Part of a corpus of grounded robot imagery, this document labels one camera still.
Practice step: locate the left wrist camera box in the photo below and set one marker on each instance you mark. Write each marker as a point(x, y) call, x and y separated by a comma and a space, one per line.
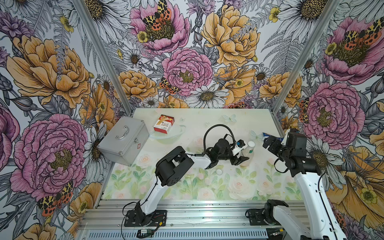
point(238, 147)

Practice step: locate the silver metal case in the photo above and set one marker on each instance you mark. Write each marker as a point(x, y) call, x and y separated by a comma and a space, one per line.
point(124, 141)

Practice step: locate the small green circuit board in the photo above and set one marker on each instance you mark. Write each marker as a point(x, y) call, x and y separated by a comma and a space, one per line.
point(144, 233)

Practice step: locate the left aluminium corner post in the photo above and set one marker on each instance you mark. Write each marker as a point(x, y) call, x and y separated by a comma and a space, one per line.
point(87, 21)

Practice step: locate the white bottle cap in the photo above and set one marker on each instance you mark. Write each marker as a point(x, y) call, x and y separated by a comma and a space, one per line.
point(251, 144)
point(219, 172)

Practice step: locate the aluminium corner post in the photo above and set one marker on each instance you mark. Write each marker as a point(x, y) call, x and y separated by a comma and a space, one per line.
point(87, 21)
point(313, 39)

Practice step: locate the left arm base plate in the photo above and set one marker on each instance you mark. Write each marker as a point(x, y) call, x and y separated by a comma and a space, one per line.
point(156, 217)

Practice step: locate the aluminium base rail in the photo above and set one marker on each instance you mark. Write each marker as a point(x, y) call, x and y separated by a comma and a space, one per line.
point(185, 220)

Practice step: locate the red cigarette box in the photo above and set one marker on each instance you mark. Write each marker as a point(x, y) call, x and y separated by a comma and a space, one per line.
point(164, 124)

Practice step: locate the right aluminium corner post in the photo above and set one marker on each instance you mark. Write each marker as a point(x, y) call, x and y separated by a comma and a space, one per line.
point(313, 39)

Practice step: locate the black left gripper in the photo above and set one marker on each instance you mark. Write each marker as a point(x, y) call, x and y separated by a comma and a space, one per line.
point(233, 155)

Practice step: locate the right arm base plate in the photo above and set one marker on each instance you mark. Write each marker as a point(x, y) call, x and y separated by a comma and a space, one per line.
point(260, 217)

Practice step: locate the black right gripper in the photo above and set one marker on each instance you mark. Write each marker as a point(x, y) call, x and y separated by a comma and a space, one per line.
point(274, 145)

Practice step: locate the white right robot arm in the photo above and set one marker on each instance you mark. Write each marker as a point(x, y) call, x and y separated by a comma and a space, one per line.
point(323, 223)

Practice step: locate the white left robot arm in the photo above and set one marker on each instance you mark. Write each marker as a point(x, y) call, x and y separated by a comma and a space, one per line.
point(172, 167)

